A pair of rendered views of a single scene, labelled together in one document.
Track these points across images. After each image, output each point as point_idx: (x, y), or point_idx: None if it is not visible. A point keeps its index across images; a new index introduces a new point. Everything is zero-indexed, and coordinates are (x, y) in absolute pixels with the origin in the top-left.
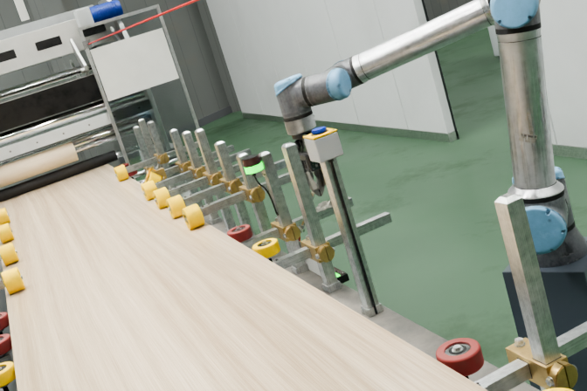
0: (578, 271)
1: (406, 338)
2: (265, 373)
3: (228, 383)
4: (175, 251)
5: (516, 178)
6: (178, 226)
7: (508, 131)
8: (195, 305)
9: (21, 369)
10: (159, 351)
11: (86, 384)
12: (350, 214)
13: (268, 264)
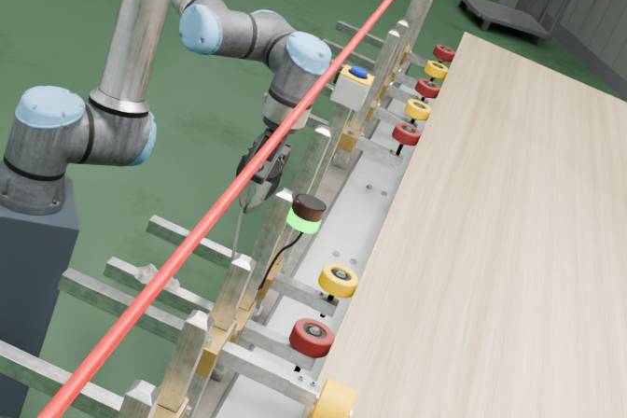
0: (71, 181)
1: (305, 234)
2: (492, 202)
3: (515, 217)
4: (412, 397)
5: (144, 90)
6: None
7: (154, 40)
8: (478, 286)
9: None
10: (538, 277)
11: (605, 306)
12: None
13: (378, 254)
